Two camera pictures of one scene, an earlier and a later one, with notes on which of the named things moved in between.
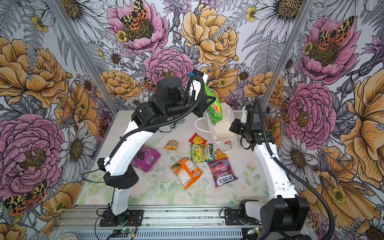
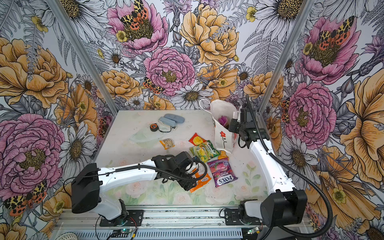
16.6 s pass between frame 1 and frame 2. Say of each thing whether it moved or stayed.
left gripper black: moved
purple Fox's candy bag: stayed
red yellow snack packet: stayed
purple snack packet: moved
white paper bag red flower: moved
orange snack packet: moved
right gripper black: stayed
